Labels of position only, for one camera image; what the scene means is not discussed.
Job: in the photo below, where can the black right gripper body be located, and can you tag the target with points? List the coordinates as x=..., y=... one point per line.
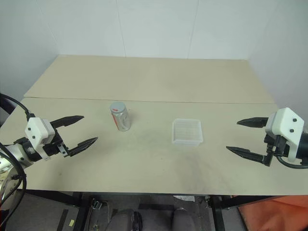
x=281, y=145

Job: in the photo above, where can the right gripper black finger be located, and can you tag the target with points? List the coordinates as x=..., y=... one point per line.
x=255, y=122
x=247, y=153

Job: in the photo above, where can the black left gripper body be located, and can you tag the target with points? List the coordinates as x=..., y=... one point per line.
x=51, y=149

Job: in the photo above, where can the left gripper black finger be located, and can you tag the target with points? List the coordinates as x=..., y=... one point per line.
x=83, y=146
x=67, y=120

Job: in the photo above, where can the silver metal cup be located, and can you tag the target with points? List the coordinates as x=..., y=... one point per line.
x=123, y=122

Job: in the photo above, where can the grey round lid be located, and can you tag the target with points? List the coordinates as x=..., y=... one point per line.
x=117, y=106

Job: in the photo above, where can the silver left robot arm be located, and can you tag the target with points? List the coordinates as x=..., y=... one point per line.
x=14, y=152

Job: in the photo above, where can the clear plastic container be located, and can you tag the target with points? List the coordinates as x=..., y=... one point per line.
x=187, y=132

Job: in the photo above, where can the orange floor mat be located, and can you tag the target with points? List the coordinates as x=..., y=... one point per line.
x=276, y=214

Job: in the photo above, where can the short black tape strip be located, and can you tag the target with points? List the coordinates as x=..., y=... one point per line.
x=63, y=219

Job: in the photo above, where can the yellow floor sticker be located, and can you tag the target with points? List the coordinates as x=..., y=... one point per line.
x=71, y=223

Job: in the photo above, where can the white paper scrap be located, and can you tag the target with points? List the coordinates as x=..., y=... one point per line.
x=184, y=197

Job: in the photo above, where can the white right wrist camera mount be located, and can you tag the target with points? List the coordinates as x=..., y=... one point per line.
x=286, y=122

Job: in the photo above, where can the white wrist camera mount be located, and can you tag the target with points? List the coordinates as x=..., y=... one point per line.
x=286, y=122
x=36, y=127

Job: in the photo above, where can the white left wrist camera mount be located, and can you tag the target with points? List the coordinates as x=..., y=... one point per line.
x=36, y=127

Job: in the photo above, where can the dark furniture frame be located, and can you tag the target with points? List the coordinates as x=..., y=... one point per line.
x=7, y=106

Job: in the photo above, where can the black metal table frame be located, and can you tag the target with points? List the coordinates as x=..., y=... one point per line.
x=217, y=211

